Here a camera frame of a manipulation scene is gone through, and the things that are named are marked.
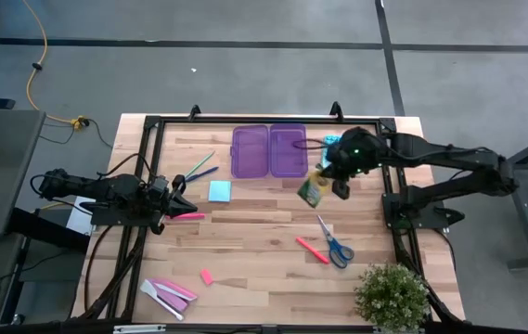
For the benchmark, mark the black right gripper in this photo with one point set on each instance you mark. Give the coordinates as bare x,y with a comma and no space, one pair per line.
356,148

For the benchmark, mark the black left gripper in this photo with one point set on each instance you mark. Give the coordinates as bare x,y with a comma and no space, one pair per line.
159,206

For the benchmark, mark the pink highlighter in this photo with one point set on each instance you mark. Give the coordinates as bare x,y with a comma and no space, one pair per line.
187,216

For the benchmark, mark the green yellow crayon box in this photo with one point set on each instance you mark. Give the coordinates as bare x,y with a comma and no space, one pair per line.
311,192

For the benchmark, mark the blue pen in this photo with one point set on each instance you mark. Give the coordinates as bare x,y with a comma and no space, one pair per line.
202,174

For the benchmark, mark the light blue tray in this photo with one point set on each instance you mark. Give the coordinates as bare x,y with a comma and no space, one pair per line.
330,140

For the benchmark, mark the blue sticky note pad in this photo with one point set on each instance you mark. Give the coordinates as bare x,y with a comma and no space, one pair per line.
219,191

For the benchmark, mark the red marker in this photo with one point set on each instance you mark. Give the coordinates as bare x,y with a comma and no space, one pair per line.
312,250

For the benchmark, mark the pink eraser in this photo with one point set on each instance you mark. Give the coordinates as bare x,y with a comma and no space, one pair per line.
207,277

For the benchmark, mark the purple plastic pencil case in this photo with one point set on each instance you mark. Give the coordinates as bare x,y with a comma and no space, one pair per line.
254,153

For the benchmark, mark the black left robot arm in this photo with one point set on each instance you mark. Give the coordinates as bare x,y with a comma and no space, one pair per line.
106,188

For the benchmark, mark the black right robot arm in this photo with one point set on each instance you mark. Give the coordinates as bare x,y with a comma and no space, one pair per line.
454,155

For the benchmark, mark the black table clamp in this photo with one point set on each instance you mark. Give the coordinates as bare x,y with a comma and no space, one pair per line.
194,112
336,111

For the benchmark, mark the white paper sheet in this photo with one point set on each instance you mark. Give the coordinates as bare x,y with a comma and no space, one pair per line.
78,222

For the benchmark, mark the small green potted plant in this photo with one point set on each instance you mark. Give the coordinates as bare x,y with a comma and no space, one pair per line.
391,297

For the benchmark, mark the grey desk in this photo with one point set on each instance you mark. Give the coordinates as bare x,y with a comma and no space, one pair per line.
3,176

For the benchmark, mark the silver metal bracket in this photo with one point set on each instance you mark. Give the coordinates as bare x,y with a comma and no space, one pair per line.
138,329

